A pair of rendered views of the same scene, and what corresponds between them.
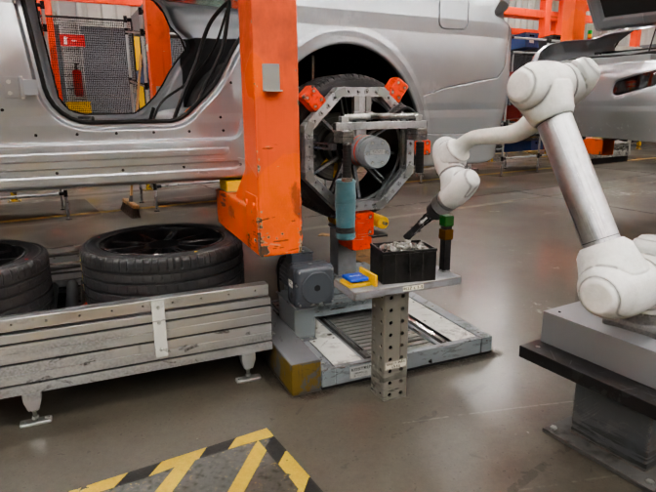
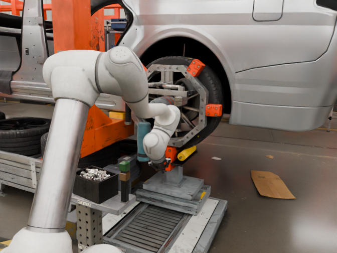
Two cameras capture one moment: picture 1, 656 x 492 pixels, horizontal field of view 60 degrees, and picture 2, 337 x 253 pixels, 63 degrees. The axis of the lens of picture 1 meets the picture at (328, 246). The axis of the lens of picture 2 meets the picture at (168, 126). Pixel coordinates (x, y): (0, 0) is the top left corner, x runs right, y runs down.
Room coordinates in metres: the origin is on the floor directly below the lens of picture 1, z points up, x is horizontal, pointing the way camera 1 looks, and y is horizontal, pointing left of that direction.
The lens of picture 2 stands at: (1.30, -1.48, 1.14)
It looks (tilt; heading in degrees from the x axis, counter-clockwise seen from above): 13 degrees down; 47
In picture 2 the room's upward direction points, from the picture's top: 2 degrees clockwise
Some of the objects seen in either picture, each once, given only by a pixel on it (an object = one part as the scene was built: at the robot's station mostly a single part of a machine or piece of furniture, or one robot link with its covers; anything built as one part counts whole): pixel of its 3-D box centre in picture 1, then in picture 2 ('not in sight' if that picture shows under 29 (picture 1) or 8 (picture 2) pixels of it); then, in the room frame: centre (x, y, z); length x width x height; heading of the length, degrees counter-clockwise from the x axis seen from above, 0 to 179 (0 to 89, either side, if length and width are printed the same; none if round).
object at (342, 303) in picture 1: (343, 291); (173, 192); (2.71, -0.07, 0.13); 0.50 x 0.36 x 0.10; 113
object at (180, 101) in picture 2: (416, 133); (180, 100); (2.43, -0.38, 0.93); 0.09 x 0.05 x 0.05; 23
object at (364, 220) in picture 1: (354, 227); (168, 155); (2.59, -0.13, 0.48); 0.16 x 0.12 x 0.17; 23
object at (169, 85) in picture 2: (392, 107); (175, 80); (2.48, -0.28, 1.03); 0.19 x 0.18 x 0.11; 23
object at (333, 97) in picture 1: (358, 149); (168, 105); (2.55, -0.14, 0.85); 0.54 x 0.07 x 0.54; 113
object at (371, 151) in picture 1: (366, 150); (163, 107); (2.49, -0.17, 0.85); 0.21 x 0.14 x 0.14; 23
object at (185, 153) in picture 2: (371, 218); (187, 151); (2.69, -0.21, 0.51); 0.29 x 0.06 x 0.06; 23
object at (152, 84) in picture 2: (350, 108); (146, 79); (2.40, -0.10, 1.03); 0.19 x 0.18 x 0.11; 23
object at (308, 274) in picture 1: (299, 288); (126, 179); (2.39, 0.13, 0.26); 0.42 x 0.18 x 0.35; 23
